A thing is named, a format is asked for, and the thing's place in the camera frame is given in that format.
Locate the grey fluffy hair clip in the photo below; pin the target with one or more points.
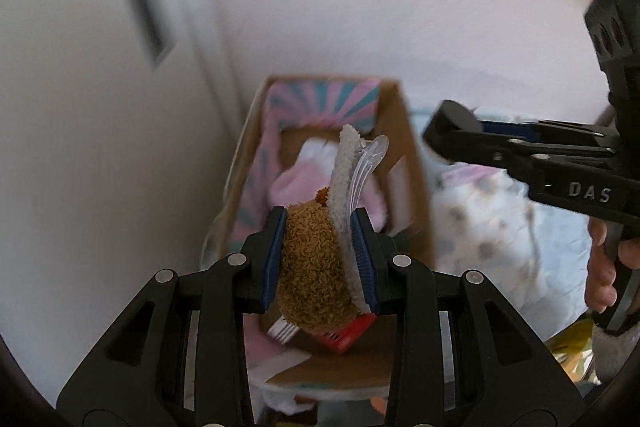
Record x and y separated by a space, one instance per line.
345 177

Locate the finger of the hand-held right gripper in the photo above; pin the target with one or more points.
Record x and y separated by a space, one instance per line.
450 132
510 129

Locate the yellow packet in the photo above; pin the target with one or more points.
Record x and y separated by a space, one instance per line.
570 352

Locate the red plastic item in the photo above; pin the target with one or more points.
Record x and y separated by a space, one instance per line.
345 334

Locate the white door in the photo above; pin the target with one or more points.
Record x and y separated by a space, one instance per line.
75 132

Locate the white spotted fabric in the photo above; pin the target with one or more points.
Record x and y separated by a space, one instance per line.
500 257

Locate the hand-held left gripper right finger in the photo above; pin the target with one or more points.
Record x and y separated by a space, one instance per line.
364 257

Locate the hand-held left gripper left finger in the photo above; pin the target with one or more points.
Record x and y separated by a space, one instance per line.
275 257

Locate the fluffy pink towel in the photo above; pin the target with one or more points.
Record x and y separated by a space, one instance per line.
295 187

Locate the pink striped cardboard box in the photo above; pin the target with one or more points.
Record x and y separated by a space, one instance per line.
397 132

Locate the person's right hand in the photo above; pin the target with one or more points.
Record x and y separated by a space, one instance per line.
600 277

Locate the brown plush toy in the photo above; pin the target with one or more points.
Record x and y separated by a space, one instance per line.
310 267

